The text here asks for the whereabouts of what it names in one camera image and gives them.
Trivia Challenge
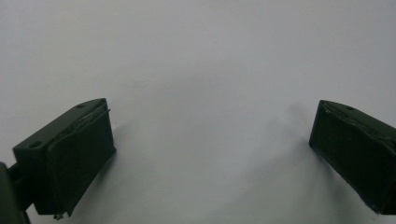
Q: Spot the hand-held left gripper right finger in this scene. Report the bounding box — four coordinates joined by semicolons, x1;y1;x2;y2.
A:
308;99;396;217

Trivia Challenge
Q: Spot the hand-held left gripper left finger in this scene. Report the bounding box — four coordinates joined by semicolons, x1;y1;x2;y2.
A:
12;97;118;219

